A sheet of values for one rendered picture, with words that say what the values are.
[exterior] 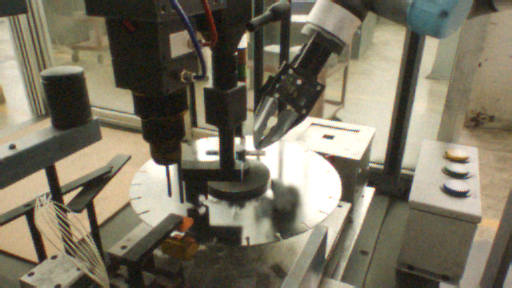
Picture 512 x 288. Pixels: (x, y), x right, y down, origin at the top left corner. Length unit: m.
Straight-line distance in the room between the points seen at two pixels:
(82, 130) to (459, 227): 0.62
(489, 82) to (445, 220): 2.95
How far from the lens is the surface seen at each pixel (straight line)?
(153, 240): 0.47
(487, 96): 3.68
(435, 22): 0.57
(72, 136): 0.63
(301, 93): 0.60
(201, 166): 0.54
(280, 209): 0.56
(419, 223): 0.75
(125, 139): 1.30
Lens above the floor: 1.27
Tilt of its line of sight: 25 degrees down
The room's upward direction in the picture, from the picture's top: straight up
